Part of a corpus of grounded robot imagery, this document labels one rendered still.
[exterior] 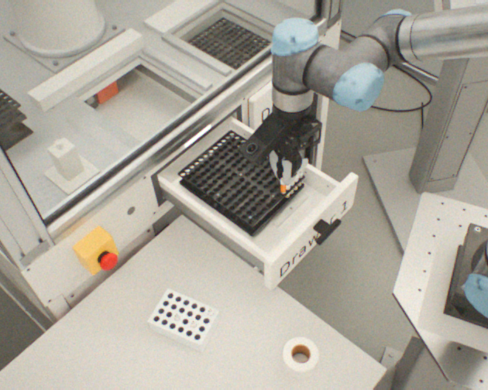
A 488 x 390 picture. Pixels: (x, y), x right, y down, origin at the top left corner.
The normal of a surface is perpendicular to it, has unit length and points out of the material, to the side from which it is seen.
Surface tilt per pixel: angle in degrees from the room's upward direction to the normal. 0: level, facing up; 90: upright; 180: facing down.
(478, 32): 68
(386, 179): 5
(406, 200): 5
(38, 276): 90
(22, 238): 90
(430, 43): 85
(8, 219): 90
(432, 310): 0
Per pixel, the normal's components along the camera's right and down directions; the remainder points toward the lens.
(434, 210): -0.04, -0.61
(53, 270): 0.74, 0.51
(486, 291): -0.64, 0.68
